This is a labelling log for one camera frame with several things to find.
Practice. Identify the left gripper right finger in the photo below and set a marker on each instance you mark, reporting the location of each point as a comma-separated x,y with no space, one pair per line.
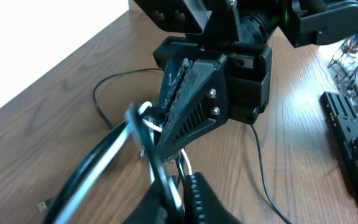
201,203

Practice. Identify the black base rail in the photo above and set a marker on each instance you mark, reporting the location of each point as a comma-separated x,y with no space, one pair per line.
343,119

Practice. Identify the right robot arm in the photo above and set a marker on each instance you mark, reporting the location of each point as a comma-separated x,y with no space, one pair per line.
302,22

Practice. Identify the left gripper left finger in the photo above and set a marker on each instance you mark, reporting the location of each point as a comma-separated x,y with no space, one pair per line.
157,206

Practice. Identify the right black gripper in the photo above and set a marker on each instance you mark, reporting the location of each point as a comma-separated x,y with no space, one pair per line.
216,65

